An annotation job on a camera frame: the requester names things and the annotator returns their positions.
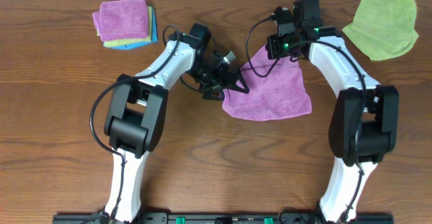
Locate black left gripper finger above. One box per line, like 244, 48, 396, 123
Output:
226, 69, 249, 94
202, 89, 225, 101

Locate purple microfiber cloth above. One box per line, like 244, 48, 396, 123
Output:
222, 47, 313, 121

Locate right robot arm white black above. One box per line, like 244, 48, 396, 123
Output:
265, 0, 399, 223

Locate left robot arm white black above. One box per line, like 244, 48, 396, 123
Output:
101, 23, 249, 223

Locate folded blue cloth in stack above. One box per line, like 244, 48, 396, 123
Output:
103, 6, 158, 51

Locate folded yellow-green cloth in stack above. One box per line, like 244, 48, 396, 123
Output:
97, 5, 155, 50

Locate folded purple cloth on stack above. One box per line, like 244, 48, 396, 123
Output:
92, 0, 149, 42

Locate green microfiber cloth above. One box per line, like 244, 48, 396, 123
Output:
342, 0, 419, 61

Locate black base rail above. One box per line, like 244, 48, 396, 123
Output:
52, 212, 394, 224

